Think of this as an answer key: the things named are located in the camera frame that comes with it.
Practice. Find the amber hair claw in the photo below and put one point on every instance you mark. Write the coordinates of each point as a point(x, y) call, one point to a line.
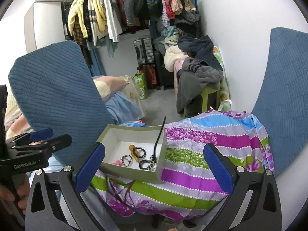
point(134, 152)

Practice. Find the blue quilted cushion right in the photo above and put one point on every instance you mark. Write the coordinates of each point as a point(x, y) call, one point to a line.
point(281, 105)

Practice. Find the colourful striped floral cloth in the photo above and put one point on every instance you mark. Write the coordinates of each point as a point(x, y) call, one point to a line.
point(188, 187)

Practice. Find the green cardboard jewelry box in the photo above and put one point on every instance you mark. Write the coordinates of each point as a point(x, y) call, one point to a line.
point(151, 143)

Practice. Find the dark navy garment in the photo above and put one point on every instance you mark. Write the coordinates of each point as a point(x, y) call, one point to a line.
point(200, 49)

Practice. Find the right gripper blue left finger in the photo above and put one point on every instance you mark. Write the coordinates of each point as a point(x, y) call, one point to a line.
point(87, 165)

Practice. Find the yellow hanging jacket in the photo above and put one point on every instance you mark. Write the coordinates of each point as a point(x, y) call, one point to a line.
point(77, 9)

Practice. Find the green plastic stool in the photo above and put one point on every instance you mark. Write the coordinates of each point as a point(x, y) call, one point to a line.
point(208, 98)

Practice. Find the pink pillow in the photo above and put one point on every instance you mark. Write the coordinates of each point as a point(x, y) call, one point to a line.
point(107, 85)

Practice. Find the red suitcase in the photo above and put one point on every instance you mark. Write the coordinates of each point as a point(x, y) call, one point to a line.
point(150, 75)

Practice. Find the beige embroidered cloth cover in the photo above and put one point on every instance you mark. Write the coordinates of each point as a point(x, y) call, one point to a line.
point(132, 92)

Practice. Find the green shopping bag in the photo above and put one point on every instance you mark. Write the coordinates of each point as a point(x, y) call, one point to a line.
point(140, 81)

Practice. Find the blue quilted cushion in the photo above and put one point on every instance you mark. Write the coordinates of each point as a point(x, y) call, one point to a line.
point(54, 89)
point(281, 105)

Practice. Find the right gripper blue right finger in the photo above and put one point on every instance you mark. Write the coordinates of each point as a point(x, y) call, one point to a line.
point(221, 167)

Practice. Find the blue quilted cushion left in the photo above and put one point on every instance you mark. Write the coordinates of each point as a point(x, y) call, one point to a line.
point(54, 89)

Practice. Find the cream blanket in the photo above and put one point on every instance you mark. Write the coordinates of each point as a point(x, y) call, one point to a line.
point(172, 54)

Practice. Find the pink hair accessory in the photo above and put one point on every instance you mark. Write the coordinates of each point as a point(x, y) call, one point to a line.
point(118, 163)

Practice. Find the grey towel pile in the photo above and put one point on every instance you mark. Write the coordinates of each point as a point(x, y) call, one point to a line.
point(192, 79)

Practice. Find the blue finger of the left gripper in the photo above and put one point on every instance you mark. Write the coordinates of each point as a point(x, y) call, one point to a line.
point(55, 144)
point(41, 135)

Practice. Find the light blue bedsheet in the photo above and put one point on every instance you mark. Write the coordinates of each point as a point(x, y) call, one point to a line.
point(121, 108)

